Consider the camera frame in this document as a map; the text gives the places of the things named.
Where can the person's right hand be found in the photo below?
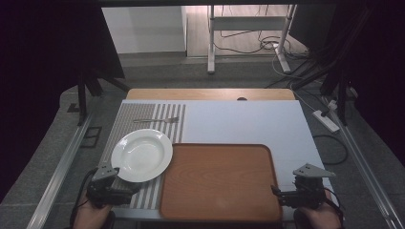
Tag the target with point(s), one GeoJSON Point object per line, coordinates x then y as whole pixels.
{"type": "Point", "coordinates": [318, 218]}

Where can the metal fork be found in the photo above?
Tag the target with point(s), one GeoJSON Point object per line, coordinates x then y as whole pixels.
{"type": "Point", "coordinates": [159, 120]}

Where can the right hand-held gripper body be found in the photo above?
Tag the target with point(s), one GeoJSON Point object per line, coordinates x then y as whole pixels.
{"type": "Point", "coordinates": [307, 189]}

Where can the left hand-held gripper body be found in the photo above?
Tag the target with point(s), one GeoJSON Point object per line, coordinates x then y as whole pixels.
{"type": "Point", "coordinates": [105, 187]}

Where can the white plate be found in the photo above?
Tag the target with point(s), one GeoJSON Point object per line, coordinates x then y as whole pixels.
{"type": "Point", "coordinates": [141, 156]}

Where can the white metal stand frame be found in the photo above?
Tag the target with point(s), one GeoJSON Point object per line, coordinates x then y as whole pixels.
{"type": "Point", "coordinates": [248, 23]}

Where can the white power strip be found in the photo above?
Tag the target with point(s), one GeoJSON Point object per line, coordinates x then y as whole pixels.
{"type": "Point", "coordinates": [325, 120]}

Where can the aluminium floor rail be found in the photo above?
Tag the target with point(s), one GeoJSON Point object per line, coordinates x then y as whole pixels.
{"type": "Point", "coordinates": [366, 165]}
{"type": "Point", "coordinates": [60, 171]}

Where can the grey striped placemat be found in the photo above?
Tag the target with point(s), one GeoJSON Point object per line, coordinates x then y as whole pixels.
{"type": "Point", "coordinates": [137, 113]}

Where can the brown wooden tray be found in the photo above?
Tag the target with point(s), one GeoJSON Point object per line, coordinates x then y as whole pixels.
{"type": "Point", "coordinates": [219, 181]}

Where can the person's left hand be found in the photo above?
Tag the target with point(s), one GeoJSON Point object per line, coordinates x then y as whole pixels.
{"type": "Point", "coordinates": [92, 216]}

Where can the black tripod stand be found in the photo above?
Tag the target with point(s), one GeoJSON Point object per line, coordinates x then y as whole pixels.
{"type": "Point", "coordinates": [83, 95]}

